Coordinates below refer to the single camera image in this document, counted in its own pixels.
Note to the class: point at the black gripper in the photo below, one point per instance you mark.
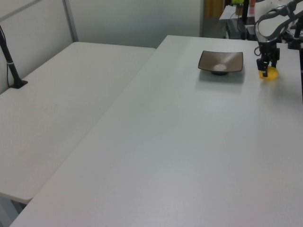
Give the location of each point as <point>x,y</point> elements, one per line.
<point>267,48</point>

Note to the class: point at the yellow potato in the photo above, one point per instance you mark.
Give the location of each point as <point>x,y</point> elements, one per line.
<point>273,74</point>

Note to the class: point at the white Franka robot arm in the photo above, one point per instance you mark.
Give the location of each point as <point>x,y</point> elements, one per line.
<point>265,21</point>

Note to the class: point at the brown square ceramic plate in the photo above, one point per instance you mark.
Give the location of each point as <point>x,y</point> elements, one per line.
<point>220,59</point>

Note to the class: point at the black clamp stand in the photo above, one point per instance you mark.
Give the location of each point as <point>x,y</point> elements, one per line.
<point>296,35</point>

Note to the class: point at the dark equipment box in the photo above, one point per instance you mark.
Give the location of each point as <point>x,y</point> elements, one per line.
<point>236,28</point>

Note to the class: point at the small brown box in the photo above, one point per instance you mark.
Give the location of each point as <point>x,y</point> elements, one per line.
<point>238,10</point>

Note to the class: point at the green object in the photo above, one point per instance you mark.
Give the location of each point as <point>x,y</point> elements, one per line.
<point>237,2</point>

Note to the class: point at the wooden panel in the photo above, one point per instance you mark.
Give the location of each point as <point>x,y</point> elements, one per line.
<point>213,8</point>

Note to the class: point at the black vertical post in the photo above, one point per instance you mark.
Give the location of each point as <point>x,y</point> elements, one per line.
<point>245,11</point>

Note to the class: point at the grey metal partition post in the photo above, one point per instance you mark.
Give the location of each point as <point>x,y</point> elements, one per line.
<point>71,21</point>

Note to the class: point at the black camera stand pole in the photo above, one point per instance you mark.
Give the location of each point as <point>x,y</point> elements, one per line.
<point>10,63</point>

